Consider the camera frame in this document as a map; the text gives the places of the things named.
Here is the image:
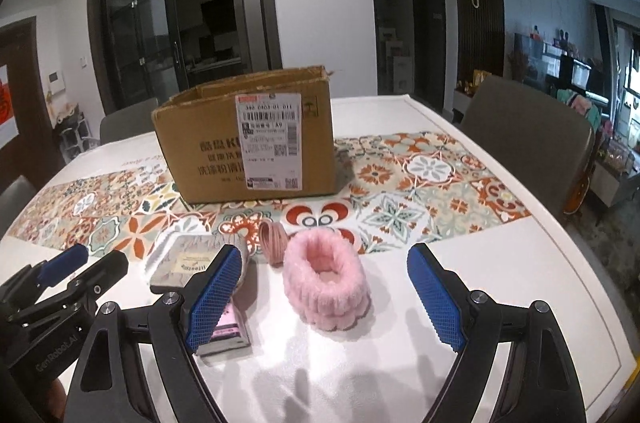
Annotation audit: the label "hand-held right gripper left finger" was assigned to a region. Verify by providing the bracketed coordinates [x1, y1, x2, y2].
[67, 244, 242, 423]

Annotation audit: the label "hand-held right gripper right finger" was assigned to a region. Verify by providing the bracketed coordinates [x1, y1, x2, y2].
[407, 244, 587, 423]

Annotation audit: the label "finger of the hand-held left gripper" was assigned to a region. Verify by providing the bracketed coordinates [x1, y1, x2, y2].
[15, 250, 130, 330]
[0, 243, 90, 305]

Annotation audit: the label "pink hair tie bundle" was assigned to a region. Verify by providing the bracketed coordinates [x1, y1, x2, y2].
[257, 223, 289, 269]

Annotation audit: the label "pink fluffy headband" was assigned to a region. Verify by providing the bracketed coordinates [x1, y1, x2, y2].
[282, 233, 364, 332]

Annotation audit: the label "brown cardboard box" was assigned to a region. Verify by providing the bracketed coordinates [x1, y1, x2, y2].
[151, 64, 337, 205]

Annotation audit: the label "grey soft cloth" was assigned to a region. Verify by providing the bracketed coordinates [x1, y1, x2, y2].
[232, 235, 256, 299]

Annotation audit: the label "pink small packet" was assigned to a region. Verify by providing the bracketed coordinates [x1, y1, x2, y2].
[196, 298, 252, 357]

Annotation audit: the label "grey tissue packet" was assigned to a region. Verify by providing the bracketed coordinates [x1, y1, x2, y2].
[149, 234, 228, 295]

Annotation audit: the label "grey dining chair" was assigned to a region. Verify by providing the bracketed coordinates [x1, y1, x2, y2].
[0, 176, 38, 240]
[99, 110, 157, 147]
[459, 76, 596, 216]

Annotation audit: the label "patterned table mat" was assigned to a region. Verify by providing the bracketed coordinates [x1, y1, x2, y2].
[7, 130, 533, 260]

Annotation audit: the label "white storage rack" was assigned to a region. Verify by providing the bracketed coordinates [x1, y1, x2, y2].
[50, 100, 97, 164]

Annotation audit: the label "brown wooden door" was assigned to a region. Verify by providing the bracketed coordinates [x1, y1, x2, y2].
[0, 16, 67, 184]

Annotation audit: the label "red and white door poster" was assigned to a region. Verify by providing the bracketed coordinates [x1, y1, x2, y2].
[0, 63, 22, 150]

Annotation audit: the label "yellow bags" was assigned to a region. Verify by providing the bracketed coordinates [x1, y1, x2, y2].
[459, 70, 494, 98]

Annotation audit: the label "white shelf unit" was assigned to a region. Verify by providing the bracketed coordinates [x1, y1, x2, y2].
[378, 28, 414, 95]

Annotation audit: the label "dark sliding glass door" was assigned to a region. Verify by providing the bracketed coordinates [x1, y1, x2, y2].
[87, 0, 281, 116]

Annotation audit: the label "dark interior door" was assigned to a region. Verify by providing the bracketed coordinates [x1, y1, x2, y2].
[409, 0, 448, 113]

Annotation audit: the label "cluttered shelf unit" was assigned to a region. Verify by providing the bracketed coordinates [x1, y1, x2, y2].
[510, 28, 640, 209]

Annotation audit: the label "dark panel with gold handle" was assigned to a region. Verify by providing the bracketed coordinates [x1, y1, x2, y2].
[446, 0, 503, 86]

